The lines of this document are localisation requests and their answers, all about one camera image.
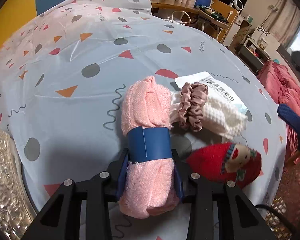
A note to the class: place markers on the pink towel blue band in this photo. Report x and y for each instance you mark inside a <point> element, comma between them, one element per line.
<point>145,121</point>

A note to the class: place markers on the mauve satin scrunchie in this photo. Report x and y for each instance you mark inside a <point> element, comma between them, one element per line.
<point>192,101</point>

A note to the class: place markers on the rattan chair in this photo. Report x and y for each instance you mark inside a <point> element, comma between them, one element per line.
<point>287,198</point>

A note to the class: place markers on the white fan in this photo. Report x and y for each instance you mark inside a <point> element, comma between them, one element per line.
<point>238,5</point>

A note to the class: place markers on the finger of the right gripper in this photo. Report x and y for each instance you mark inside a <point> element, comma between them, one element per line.
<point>289,117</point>

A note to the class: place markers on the pink blanket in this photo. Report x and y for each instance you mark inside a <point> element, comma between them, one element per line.
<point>280,85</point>

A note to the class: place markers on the low white shelf unit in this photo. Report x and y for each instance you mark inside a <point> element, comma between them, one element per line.
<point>252,55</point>

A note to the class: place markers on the ornate gold tissue box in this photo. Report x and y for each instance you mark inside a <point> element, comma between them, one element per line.
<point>16,210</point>

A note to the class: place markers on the red knitted doll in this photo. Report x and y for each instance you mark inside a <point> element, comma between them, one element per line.
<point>220,163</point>

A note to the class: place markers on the wooden side table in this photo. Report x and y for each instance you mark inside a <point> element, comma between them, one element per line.
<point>176,6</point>

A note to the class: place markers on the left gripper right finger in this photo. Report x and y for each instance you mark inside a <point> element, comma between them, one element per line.
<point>178,176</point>

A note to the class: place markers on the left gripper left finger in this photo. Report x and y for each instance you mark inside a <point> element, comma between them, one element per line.
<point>121,178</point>

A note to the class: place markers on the wet wipes packet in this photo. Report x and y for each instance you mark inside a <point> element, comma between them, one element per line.
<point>216,89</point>

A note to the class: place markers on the white waffle cloth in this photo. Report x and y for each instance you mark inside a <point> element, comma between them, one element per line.
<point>219,117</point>

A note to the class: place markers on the patterned plastic tablecloth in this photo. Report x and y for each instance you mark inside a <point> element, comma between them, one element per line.
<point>64,74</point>

